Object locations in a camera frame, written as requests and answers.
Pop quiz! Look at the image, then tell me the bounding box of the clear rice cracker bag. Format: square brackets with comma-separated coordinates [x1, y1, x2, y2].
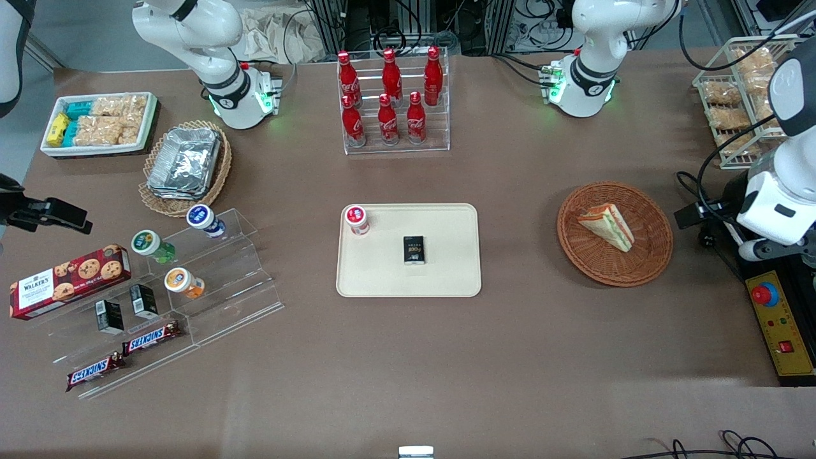
[717, 131, 761, 157]
[89, 94, 149, 119]
[701, 80, 743, 107]
[73, 115, 145, 146]
[709, 105, 750, 130]
[733, 46, 777, 90]

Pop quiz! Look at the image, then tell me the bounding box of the clear acrylic bottle rack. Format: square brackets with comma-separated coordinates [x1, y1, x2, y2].
[337, 47, 451, 156]

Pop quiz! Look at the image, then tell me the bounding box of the triangular sandwich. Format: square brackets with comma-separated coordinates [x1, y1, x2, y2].
[578, 203, 636, 253]

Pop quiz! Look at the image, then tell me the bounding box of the black equipment rack with cables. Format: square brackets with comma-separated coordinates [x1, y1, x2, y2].
[306, 0, 574, 57]

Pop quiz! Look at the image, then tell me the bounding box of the stack of foil trays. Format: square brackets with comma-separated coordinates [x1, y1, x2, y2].
[147, 127, 222, 201]

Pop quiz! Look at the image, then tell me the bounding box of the red cola bottle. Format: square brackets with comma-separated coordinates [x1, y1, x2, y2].
[377, 93, 400, 146]
[341, 94, 367, 148]
[337, 51, 363, 108]
[382, 48, 403, 106]
[424, 45, 444, 106]
[407, 91, 427, 145]

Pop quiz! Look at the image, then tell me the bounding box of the orange-lid small drink bottle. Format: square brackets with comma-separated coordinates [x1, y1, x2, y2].
[164, 267, 206, 300]

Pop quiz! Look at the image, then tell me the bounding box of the yellow snack pack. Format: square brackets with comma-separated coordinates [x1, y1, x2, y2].
[46, 113, 71, 147]

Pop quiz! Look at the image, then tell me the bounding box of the white wire rack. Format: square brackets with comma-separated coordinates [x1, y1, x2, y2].
[692, 34, 805, 170]

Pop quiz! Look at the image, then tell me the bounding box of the Snickers chocolate bar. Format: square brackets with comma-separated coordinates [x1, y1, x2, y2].
[66, 353, 126, 392]
[121, 321, 182, 356]

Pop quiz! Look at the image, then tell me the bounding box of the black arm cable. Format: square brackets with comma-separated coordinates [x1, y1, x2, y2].
[674, 113, 775, 256]

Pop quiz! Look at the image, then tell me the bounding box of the beige plastic tray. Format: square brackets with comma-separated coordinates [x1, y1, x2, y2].
[336, 203, 483, 298]

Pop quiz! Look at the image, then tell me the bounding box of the red Walkers cookie box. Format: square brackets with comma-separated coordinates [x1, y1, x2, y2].
[9, 244, 132, 321]

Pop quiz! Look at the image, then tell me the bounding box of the round brown wicker basket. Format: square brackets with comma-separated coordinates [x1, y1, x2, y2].
[557, 182, 674, 288]

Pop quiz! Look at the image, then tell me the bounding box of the clear acrylic stepped stand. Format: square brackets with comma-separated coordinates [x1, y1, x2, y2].
[25, 207, 285, 401]

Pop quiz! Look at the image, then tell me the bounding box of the black floor cable bundle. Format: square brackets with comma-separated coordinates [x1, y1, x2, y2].
[622, 430, 804, 459]

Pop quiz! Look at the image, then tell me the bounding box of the blue-lid small drink bottle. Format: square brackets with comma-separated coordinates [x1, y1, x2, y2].
[186, 204, 226, 239]

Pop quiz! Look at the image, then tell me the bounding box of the red-lid small drink bottle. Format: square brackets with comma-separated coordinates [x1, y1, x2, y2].
[344, 204, 371, 237]

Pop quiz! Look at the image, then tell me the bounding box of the white rectangular snack bin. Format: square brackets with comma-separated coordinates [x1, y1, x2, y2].
[40, 92, 159, 157]

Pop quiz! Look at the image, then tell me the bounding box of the crumpled beige cloth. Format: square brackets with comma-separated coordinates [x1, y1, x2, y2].
[237, 8, 327, 64]

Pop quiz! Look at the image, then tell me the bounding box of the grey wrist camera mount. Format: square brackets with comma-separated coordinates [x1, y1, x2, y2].
[738, 236, 816, 266]

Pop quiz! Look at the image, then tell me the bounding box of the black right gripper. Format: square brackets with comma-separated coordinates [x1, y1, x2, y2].
[0, 173, 92, 234]

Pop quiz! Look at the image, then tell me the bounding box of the green-lid small drink bottle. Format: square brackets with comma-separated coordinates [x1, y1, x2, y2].
[131, 229, 176, 265]

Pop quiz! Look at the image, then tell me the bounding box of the yellow emergency stop box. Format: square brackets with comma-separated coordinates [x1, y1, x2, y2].
[745, 270, 816, 388]

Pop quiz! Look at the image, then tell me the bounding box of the light woven wicker basket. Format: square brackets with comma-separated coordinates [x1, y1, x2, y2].
[138, 120, 233, 218]

